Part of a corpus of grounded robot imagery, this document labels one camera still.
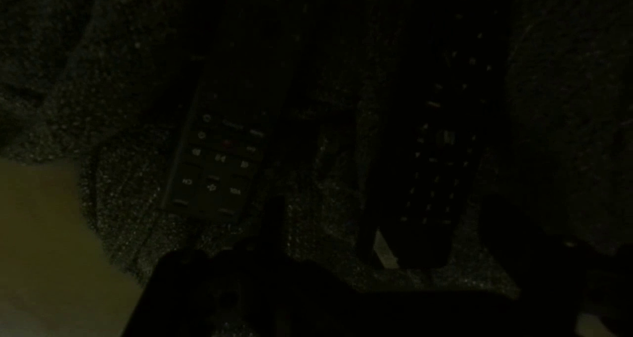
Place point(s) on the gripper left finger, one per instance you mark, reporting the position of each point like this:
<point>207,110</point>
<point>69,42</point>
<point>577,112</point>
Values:
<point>222,287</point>

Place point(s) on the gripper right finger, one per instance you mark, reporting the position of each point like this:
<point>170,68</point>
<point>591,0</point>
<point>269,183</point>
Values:
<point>554,267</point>

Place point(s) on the grey remote controller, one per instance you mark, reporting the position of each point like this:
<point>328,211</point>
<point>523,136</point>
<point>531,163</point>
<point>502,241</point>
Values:
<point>217,164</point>

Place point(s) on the black remote controller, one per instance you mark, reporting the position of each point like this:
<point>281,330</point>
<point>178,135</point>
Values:
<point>435,168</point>

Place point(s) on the dark grey fabric couch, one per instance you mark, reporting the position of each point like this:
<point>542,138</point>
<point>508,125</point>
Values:
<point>118,99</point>

